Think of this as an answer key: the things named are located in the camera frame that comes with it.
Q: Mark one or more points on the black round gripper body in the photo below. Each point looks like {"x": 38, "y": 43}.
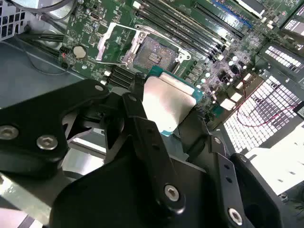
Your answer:
{"x": 107, "y": 197}

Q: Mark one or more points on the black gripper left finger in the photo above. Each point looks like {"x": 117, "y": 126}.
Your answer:
{"x": 35, "y": 114}

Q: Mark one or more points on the silver topped green CPU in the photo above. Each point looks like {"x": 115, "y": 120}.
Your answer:
{"x": 166, "y": 102}

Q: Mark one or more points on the metal socket cover frame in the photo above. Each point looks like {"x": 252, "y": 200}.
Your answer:
{"x": 102, "y": 46}

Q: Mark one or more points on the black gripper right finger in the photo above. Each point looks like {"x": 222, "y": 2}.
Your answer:
{"x": 225, "y": 180}

